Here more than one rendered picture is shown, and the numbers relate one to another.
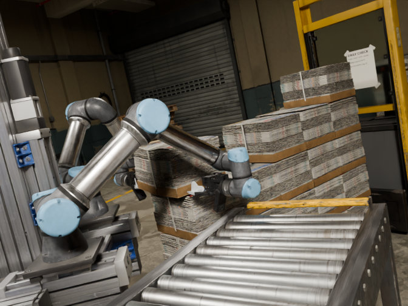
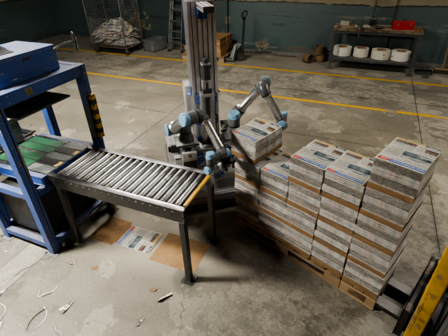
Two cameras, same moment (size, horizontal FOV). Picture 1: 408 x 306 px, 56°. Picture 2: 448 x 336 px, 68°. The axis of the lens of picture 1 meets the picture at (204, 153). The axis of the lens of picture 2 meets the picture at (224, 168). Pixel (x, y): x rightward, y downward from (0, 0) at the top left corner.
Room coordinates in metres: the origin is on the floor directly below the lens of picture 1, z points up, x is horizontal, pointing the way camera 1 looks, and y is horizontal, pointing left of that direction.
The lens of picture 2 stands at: (1.18, -2.40, 2.38)
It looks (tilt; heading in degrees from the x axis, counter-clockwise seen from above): 33 degrees down; 81
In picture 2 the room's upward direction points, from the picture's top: 2 degrees counter-clockwise
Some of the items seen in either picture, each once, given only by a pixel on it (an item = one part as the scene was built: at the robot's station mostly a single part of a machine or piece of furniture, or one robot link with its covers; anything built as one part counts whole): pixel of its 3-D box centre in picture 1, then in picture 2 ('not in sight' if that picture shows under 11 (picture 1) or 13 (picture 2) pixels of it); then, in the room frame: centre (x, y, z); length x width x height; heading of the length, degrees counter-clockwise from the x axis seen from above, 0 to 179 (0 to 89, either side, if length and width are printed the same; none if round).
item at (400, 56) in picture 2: not in sight; (373, 44); (5.81, 4.69, 0.55); 1.80 x 0.70 x 1.09; 147
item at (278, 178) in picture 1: (263, 231); (296, 209); (2.17, -0.25, 0.42); 1.17 x 0.39 x 0.83; 126
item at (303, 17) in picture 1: (319, 109); not in sight; (3.13, -0.99, 0.97); 0.09 x 0.09 x 1.75; 36
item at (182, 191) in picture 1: (193, 183); (248, 153); (1.80, 0.08, 0.86); 0.29 x 0.16 x 0.04; 125
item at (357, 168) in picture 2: (291, 110); (355, 166); (2.42, -0.60, 1.06); 0.37 x 0.28 x 0.01; 38
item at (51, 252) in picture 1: (62, 239); (185, 135); (1.28, 0.53, 0.87); 0.15 x 0.15 x 0.10
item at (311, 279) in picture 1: (247, 278); (149, 180); (0.91, -0.04, 0.77); 0.47 x 0.05 x 0.05; 57
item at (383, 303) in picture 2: not in sight; (339, 277); (2.40, -0.76, 0.05); 1.05 x 0.10 x 0.04; 126
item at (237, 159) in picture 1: (237, 162); (212, 157); (1.45, -0.12, 0.97); 0.11 x 0.08 x 0.11; 25
